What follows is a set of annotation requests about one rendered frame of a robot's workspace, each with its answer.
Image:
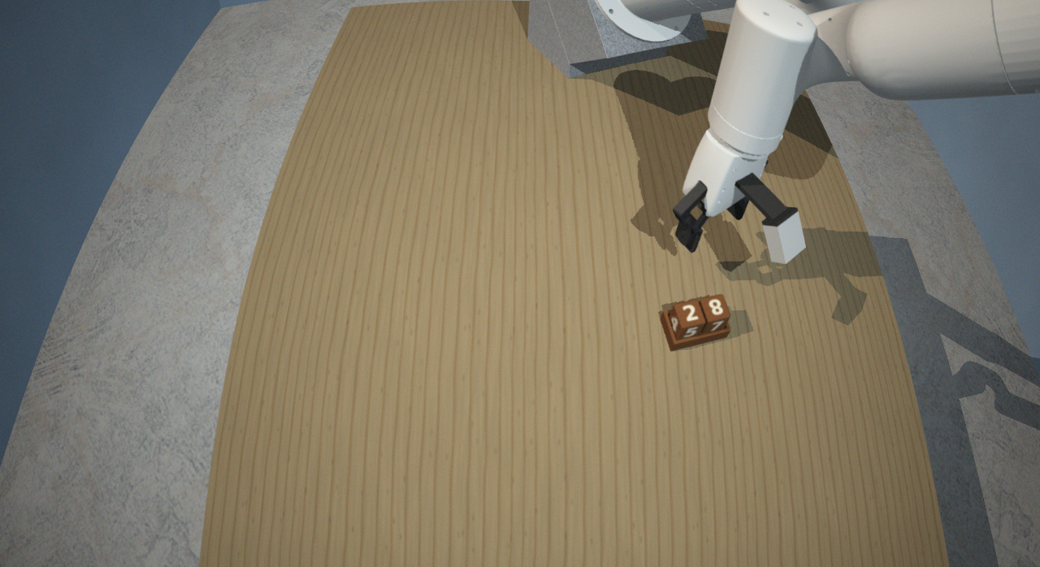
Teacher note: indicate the brown number cube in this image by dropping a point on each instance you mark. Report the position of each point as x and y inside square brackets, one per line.
[686, 319]
[715, 312]

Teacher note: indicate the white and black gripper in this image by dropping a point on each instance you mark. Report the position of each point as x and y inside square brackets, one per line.
[714, 169]

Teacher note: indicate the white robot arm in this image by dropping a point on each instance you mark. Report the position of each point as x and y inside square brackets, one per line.
[903, 50]

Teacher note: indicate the brown wooden tray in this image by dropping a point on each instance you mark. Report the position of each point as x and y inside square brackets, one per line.
[691, 341]

